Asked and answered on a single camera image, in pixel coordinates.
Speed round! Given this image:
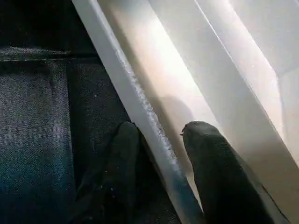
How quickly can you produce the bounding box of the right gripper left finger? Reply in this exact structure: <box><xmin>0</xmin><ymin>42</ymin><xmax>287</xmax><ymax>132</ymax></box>
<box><xmin>69</xmin><ymin>121</ymin><xmax>179</xmax><ymax>224</ymax></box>

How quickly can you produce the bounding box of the white plastic table top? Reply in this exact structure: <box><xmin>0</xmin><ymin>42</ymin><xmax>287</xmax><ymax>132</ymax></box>
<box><xmin>71</xmin><ymin>0</ymin><xmax>299</xmax><ymax>224</ymax></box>

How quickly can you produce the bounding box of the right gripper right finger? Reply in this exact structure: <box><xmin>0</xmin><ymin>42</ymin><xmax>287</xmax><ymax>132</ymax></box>
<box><xmin>181</xmin><ymin>120</ymin><xmax>290</xmax><ymax>224</ymax></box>

